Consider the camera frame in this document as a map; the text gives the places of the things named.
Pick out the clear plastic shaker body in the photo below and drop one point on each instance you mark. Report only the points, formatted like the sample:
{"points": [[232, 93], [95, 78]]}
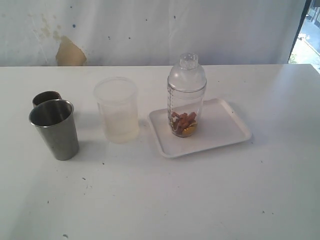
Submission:
{"points": [[184, 110]]}

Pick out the gold coin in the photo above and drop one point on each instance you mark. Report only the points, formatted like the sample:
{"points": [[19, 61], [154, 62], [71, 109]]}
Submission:
{"points": [[189, 130]]}

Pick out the clear plastic shaker lid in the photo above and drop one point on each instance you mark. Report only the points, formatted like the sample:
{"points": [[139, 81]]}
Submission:
{"points": [[187, 75]]}

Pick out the stainless steel cup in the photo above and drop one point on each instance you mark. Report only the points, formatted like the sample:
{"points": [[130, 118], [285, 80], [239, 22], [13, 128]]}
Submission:
{"points": [[54, 120]]}

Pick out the brown wooden cup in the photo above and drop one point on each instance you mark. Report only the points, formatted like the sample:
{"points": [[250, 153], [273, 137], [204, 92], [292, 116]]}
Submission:
{"points": [[45, 96]]}

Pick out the translucent plastic deli container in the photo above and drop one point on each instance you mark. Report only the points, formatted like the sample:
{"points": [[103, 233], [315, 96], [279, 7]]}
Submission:
{"points": [[117, 105]]}

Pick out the white plastic tray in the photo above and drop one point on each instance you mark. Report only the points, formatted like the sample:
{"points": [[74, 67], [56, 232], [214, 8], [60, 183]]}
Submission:
{"points": [[219, 126]]}

